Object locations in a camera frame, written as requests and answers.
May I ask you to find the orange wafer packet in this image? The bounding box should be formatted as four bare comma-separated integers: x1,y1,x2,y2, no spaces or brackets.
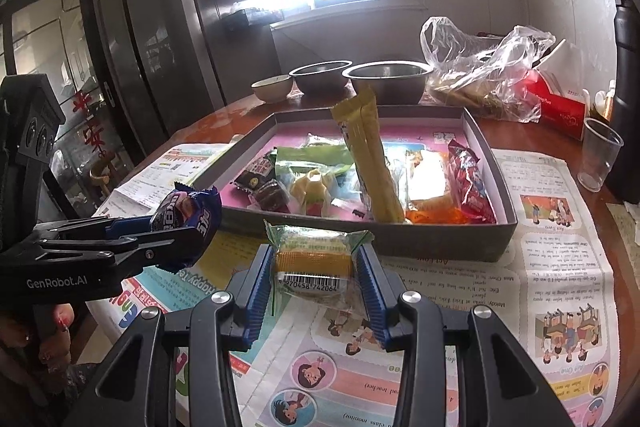
405,147,466,225

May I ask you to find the red sausage packet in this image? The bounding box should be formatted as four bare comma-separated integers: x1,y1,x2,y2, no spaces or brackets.
446,139,497,225

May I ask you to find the yellow stick packet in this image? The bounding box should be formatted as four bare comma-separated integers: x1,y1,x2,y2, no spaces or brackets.
331,87,407,224

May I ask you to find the black refrigerator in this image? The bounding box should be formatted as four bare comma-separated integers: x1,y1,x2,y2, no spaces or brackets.
121,0,283,142

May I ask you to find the pale green packet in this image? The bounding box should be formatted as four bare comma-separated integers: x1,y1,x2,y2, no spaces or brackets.
272,146,356,178

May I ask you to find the orange pill bottle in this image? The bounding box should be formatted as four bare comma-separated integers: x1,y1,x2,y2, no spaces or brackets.
592,79,617,120

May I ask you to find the clear plastic cup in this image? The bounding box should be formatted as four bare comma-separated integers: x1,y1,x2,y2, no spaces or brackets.
576,117,625,192

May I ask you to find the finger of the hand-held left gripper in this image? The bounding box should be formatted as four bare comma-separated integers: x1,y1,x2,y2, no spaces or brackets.
27,216,153,244
37,226,219,271

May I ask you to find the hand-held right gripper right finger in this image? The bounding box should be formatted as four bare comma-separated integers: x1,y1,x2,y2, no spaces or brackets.
354,243,576,427

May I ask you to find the small steel bowl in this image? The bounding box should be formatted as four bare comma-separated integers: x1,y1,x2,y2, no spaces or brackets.
289,60,353,96

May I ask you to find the black thermos bottle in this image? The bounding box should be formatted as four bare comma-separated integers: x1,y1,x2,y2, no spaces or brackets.
607,0,640,202

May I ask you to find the clear round pastry packet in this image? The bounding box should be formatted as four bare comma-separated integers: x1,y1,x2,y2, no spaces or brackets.
277,167,341,215

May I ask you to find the brown cake clear packet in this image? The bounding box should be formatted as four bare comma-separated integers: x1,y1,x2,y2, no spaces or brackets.
255,179,291,212

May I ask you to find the grey cardboard box pink inside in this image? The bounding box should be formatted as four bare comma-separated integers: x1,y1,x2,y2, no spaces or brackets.
192,104,518,264

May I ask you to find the red cardboard box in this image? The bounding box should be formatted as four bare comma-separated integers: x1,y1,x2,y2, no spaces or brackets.
522,42,591,142

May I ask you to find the small ceramic bowl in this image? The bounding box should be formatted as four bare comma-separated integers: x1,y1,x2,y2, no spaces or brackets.
251,74,293,104

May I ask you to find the black green pea packet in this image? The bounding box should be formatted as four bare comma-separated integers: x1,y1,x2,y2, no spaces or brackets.
235,154,278,190

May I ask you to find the glass door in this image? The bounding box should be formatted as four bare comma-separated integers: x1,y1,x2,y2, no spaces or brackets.
0,0,126,208

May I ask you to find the newspaper sheet with balloon print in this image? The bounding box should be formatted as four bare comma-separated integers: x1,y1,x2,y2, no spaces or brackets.
95,143,281,413

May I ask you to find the blue cookie packet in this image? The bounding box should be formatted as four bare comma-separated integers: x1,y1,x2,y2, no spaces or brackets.
150,188,223,274

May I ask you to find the green-ended yellow cake packet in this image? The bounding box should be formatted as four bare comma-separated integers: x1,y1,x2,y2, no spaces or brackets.
263,219,376,315

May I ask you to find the clear plastic bag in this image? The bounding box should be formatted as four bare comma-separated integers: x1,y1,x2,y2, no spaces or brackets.
420,16,557,124

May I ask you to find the wooden chair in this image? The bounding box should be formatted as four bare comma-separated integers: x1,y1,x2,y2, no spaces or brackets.
90,152,138,198

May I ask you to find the large steel bowl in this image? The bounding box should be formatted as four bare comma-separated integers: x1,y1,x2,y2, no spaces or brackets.
341,61,435,106

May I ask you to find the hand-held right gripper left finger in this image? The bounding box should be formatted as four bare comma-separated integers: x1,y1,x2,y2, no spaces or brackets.
60,243,276,427

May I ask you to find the newspaper sheet with cartoon figures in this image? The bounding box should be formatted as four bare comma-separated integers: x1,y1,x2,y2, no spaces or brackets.
235,147,617,427

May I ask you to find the clear rice cracker packet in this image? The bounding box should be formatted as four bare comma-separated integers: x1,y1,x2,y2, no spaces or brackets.
300,133,351,152

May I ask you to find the person's left hand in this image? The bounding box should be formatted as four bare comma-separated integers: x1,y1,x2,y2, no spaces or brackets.
0,302,81,388

